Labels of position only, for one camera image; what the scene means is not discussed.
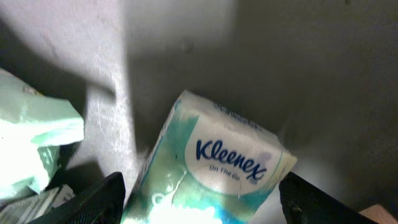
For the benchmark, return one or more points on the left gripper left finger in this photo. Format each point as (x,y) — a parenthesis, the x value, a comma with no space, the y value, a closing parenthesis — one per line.
(103,202)

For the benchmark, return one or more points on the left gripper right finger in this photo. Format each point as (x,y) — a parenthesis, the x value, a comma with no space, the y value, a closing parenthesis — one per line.
(303,203)

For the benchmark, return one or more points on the teal Kleenex tissue pack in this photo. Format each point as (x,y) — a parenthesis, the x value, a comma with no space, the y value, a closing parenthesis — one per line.
(209,165)

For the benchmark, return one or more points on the mint green wet wipes pack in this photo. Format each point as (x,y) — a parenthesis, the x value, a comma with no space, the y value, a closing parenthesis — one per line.
(33,127)

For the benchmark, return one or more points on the green Zam-Buk box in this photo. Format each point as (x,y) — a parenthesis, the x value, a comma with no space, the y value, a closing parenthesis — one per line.
(28,209)

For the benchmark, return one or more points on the grey plastic shopping basket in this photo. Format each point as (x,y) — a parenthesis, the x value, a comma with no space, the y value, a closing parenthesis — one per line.
(320,75)

